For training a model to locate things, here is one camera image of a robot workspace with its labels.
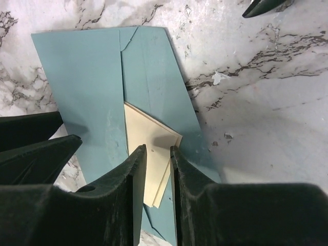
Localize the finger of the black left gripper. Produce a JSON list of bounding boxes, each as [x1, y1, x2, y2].
[[1, 135, 83, 185], [1, 111, 63, 152]]

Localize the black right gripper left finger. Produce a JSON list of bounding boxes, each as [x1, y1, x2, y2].
[[1, 145, 147, 245]]

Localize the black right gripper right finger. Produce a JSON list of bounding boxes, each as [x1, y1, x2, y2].
[[170, 146, 327, 245]]

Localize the cream lined letter paper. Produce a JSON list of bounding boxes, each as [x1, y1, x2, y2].
[[124, 102, 182, 208]]

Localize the light blue envelope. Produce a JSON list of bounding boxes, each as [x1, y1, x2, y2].
[[30, 25, 222, 243]]

